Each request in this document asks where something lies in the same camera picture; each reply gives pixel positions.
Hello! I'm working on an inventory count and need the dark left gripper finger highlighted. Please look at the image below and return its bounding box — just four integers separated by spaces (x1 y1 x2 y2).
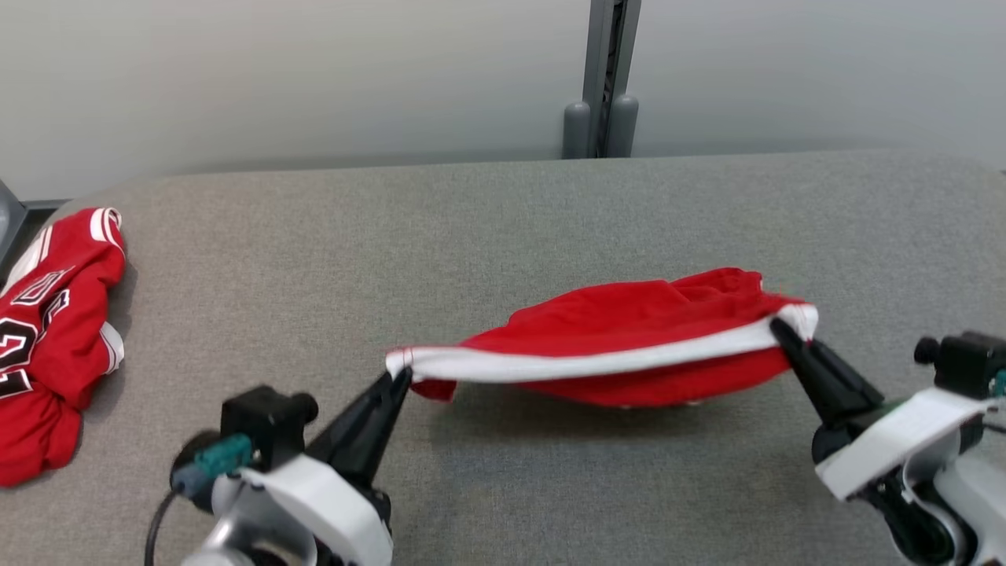
308 366 411 466
338 373 413 482

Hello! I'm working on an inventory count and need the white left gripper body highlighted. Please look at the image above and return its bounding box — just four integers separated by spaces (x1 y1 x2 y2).
211 453 395 566

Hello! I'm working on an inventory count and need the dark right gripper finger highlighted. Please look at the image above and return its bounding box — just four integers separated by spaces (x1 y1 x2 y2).
773 316 885 411
769 322 854 426

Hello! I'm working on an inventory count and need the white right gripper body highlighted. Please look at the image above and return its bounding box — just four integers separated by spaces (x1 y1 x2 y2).
810 388 989 504

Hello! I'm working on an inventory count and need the red shorts white waistband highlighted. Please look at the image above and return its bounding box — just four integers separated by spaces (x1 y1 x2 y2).
385 267 820 410

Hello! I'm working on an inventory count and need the red numbered basketball jersey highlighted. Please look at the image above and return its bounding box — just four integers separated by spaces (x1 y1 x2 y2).
0 207 128 488

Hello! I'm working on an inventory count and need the grey partition leg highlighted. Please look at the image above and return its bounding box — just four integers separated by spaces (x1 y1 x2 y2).
0 179 70 272

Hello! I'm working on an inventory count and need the teal-plug left camera cable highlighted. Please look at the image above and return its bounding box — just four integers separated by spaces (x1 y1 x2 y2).
145 435 254 566

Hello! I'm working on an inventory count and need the grey partition post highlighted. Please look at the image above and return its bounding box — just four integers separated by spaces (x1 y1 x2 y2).
561 0 642 160

